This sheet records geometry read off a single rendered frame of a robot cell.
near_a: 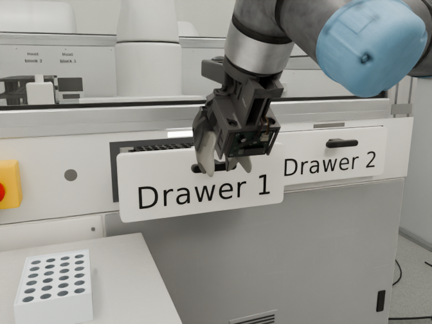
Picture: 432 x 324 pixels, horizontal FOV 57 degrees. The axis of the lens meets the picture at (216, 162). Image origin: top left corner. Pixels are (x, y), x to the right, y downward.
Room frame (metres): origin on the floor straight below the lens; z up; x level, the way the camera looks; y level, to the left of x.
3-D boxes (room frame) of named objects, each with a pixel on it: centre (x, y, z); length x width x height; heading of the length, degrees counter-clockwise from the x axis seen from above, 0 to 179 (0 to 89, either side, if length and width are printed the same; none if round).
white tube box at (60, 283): (0.47, 0.21, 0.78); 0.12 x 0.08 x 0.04; 19
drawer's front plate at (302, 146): (0.84, -0.25, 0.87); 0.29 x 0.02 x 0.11; 110
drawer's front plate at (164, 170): (0.65, 0.02, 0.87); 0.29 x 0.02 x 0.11; 110
